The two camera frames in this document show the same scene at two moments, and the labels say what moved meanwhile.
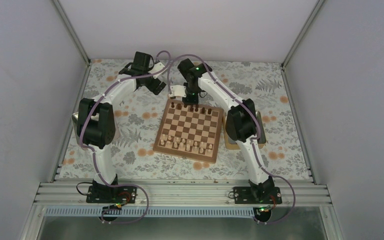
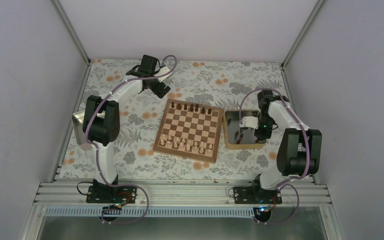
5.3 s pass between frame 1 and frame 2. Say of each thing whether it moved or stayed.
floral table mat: stayed
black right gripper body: moved
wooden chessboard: stayed
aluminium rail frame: stayed
